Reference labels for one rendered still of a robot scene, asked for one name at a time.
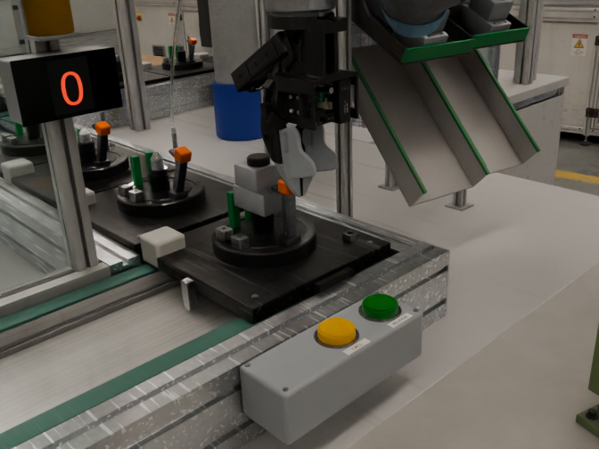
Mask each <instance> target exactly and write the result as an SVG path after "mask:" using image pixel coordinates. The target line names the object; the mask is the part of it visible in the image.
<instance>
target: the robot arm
mask: <svg viewBox="0 0 599 449"><path fill-rule="evenodd" d="M265 1H266V10H267V11H268V12H271V13H272V14H269V15H268V22H269V28H270V29H281V30H284V31H278V32H277V33H276V34H275V35H274V36H272V37H271V38H270V39H269V40H268V41H267V42H266V43H264V44H263V45H262V46H261V47H260V48H259V49H258V50H257V51H256V52H255V53H254V54H253V55H252V56H251V57H250V58H248V59H247V60H246V61H245V62H244V63H243V64H241V65H240V66H239V67H238V68H237V69H236V70H235V71H234V72H232V73H231V76H232V78H233V81H234V84H235V87H236V89H237V92H238V93H240V92H246V91H248V92H249V93H253V92H257V91H260V90H262V89H264V96H263V103H261V104H260V105H259V106H260V108H261V120H260V128H261V134H262V138H263V141H264V144H265V146H266V147H267V151H268V153H269V156H270V158H271V160H272V161H273V162H274V163H275V166H276V168H277V170H278V172H279V174H280V176H281V177H282V179H283V180H284V182H285V183H286V185H287V186H288V188H289V189H290V190H291V191H292V193H293V194H294V195H295V196H297V197H301V196H304V195H305V194H306V192H307V190H308V187H309V185H310V183H311V180H312V177H314V176H315V174H316V172H320V171H330V170H334V169H335V168H336V167H337V166H338V156H337V154H336V153H335V152H334V151H333V150H332V149H331V148H330V147H329V146H328V145H327V144H326V142H325V137H324V124H327V123H330V122H333V123H338V124H342V123H346V122H349V121H350V118H358V72H356V71H350V70H343V69H338V35H337V32H342V31H347V30H348V22H347V17H334V12H330V10H332V9H334V8H335V0H265ZM466 1H468V0H379V4H380V7H381V9H382V11H383V13H384V15H385V18H386V21H387V22H388V23H389V25H390V27H391V28H392V29H393V30H394V31H395V32H397V33H398V34H400V35H401V36H404V37H424V36H427V35H429V34H430V33H432V32H433V31H435V30H436V28H437V27H438V26H439V25H440V24H441V23H442V22H443V20H444V19H445V17H446V14H447V8H450V7H452V6H455V5H457V4H460V3H462V2H466ZM350 85H354V101H355V108H352V107H350ZM288 123H292V124H297V126H295V127H294V126H290V127H287V126H286V124H288Z"/></svg>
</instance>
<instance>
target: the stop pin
mask: <svg viewBox="0 0 599 449"><path fill-rule="evenodd" d="M181 288H182V295H183V302H184V308H185V309H186V310H188V311H193V310H194V309H196V308H197V302H196V294H195V287H194V280H192V279H190V278H188V277H187V278H185V279H183V280H181Z"/></svg>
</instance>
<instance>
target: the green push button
mask: <svg viewBox="0 0 599 449"><path fill-rule="evenodd" d="M362 311H363V313H364V314H365V315H366V316H368V317H371V318H374V319H387V318H391V317H393V316H394V315H396V314H397V313H398V302H397V300H396V299H394V298H393V297H391V296H389V295H384V294H374V295H371V296H368V297H367V298H365V299H364V300H363V302H362Z"/></svg>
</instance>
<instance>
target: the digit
mask: <svg viewBox="0 0 599 449"><path fill-rule="evenodd" d="M45 65H46V69H47V75H48V79H49V84H50V89H51V94H52V98H53V107H54V112H55V116H59V115H63V114H68V113H72V112H77V111H82V110H90V109H94V97H93V92H92V87H91V81H90V76H89V70H88V64H87V58H86V56H80V57H74V58H69V59H62V60H56V61H46V62H45Z"/></svg>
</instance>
